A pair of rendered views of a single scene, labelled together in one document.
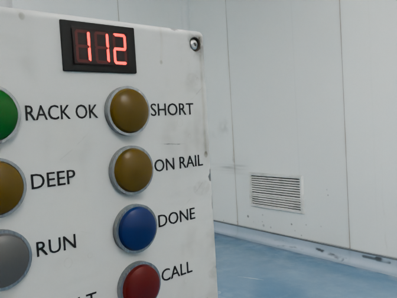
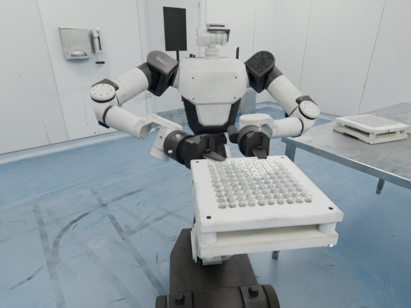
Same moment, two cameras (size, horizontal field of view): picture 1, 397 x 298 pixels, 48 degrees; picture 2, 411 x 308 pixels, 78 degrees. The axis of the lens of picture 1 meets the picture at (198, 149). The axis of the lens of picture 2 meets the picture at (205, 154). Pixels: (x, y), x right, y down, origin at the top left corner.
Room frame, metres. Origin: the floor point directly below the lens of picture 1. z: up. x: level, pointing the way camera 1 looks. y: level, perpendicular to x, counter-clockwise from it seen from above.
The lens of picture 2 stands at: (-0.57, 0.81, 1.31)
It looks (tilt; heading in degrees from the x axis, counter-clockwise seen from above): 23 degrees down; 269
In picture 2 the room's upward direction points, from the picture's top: straight up
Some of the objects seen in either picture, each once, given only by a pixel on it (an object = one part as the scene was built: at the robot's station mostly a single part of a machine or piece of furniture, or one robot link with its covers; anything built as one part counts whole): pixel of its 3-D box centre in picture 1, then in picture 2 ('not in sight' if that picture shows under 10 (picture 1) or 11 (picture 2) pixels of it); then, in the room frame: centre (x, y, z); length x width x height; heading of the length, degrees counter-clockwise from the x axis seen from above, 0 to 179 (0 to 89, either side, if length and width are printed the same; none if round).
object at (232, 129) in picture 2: not in sight; (244, 137); (-0.71, 0.01, 1.02); 0.11 x 0.11 x 0.11; 88
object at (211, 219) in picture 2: not in sight; (252, 185); (-0.67, 0.35, 1.03); 0.25 x 0.24 x 0.02; 6
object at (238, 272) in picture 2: not in sight; (210, 260); (-0.61, -0.26, 0.19); 0.64 x 0.52 x 0.33; 96
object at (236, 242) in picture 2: not in sight; (251, 205); (-0.67, 0.35, 0.99); 0.24 x 0.24 x 0.02; 6
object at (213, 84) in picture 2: not in sight; (209, 90); (-0.60, -0.34, 1.12); 0.34 x 0.30 x 0.36; 6
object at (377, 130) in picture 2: not in sight; (370, 123); (-1.47, -0.48, 0.92); 0.25 x 0.24 x 0.02; 108
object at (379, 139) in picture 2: not in sight; (368, 131); (-1.47, -0.48, 0.87); 0.24 x 0.24 x 0.02; 18
